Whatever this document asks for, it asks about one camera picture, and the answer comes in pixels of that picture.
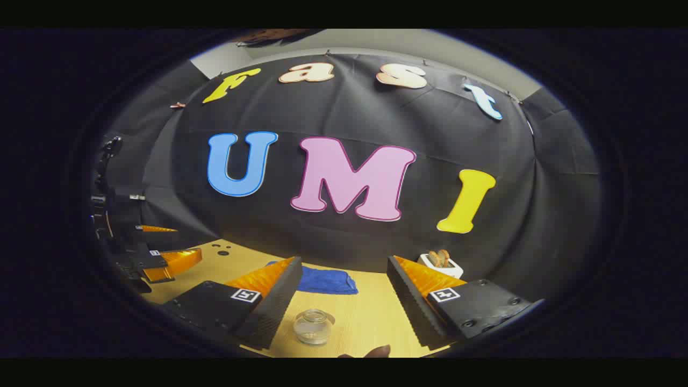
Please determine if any black backdrop cloth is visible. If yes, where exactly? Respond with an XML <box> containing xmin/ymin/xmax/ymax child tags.
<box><xmin>94</xmin><ymin>51</ymin><xmax>603</xmax><ymax>302</ymax></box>

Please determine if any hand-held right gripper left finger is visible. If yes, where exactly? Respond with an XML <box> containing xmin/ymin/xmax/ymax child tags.
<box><xmin>161</xmin><ymin>256</ymin><xmax>303</xmax><ymax>350</ymax></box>

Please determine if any blue towel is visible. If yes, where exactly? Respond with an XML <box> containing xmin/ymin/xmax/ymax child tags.
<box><xmin>266</xmin><ymin>262</ymin><xmax>359</xmax><ymax>295</ymax></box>

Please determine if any white toaster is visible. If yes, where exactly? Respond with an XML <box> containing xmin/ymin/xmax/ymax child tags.
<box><xmin>418</xmin><ymin>250</ymin><xmax>464</xmax><ymax>280</ymax></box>

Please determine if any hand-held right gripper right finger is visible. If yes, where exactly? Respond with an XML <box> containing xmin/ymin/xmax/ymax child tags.
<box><xmin>386</xmin><ymin>255</ymin><xmax>546</xmax><ymax>350</ymax></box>

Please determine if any clear plastic water bottle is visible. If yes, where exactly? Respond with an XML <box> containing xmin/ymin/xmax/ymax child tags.
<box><xmin>293</xmin><ymin>309</ymin><xmax>336</xmax><ymax>346</ymax></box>

